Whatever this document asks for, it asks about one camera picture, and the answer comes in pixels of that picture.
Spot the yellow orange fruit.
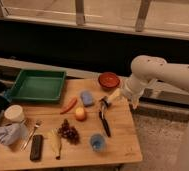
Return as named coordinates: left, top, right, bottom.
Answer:
left=75, top=107, right=87, bottom=121

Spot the red bowl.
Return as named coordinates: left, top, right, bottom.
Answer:
left=98, top=72, right=120, bottom=89

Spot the purple grape bunch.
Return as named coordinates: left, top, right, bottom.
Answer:
left=58, top=119, right=80, bottom=144

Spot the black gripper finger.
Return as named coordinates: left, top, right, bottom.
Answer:
left=102, top=102, right=111, bottom=108
left=100, top=96, right=107, bottom=103

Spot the silver fork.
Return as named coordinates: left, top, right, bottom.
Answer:
left=21, top=120, right=42, bottom=150

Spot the green plastic tray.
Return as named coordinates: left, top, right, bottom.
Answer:
left=10, top=70, right=66, bottom=103

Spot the black handled peeler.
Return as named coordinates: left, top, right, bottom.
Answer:
left=99, top=107, right=111, bottom=137

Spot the yellow banana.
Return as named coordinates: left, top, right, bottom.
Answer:
left=48, top=129, right=61, bottom=160

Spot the blue sponge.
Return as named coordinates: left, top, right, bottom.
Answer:
left=80, top=91, right=94, bottom=107

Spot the black eraser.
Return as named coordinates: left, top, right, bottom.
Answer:
left=30, top=135, right=43, bottom=161

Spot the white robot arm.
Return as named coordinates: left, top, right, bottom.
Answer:
left=99, top=55, right=189, bottom=171

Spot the blue cup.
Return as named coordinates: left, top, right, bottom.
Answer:
left=90, top=134, right=106, bottom=152

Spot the light blue cloth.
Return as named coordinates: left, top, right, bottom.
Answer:
left=0, top=123, right=28, bottom=146

